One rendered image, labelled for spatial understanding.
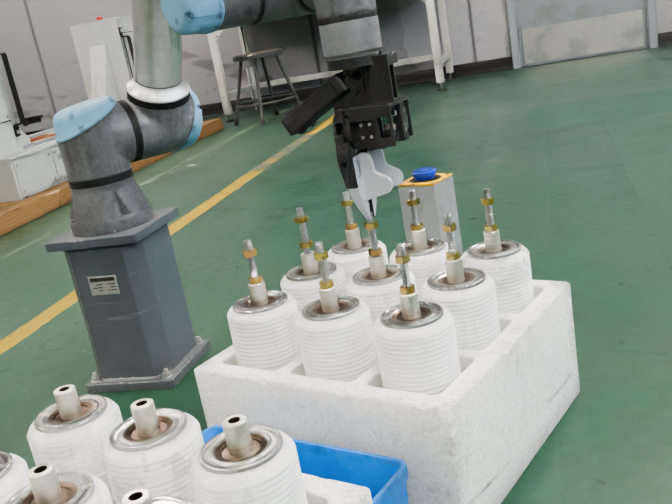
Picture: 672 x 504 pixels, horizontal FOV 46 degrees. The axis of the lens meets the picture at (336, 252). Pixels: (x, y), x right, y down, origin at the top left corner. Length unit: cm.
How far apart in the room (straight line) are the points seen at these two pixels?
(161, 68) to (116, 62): 332
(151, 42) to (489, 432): 89
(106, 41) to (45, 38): 255
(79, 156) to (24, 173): 224
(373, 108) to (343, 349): 30
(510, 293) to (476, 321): 11
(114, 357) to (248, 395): 55
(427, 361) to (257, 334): 25
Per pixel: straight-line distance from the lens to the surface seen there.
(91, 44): 487
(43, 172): 383
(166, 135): 153
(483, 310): 102
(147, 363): 154
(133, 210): 149
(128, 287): 149
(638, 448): 114
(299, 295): 114
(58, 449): 87
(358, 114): 101
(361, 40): 100
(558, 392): 118
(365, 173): 103
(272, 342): 105
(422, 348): 91
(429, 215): 133
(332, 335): 97
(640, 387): 128
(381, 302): 106
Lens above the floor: 60
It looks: 16 degrees down
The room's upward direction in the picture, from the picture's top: 10 degrees counter-clockwise
